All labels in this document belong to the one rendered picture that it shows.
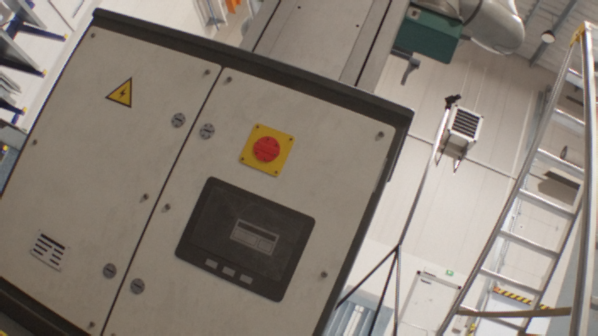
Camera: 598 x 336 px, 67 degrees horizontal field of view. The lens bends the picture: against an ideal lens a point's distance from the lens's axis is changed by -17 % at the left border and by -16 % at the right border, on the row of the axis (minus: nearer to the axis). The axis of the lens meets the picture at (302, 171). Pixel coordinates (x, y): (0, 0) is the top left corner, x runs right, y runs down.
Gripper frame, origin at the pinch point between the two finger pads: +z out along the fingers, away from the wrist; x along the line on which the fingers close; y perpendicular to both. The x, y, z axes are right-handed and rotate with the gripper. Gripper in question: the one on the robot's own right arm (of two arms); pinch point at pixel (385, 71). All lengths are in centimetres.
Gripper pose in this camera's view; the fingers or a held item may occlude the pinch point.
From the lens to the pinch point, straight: 177.3
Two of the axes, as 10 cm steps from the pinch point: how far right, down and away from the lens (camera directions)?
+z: -3.9, 8.9, -2.3
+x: 9.2, 3.6, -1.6
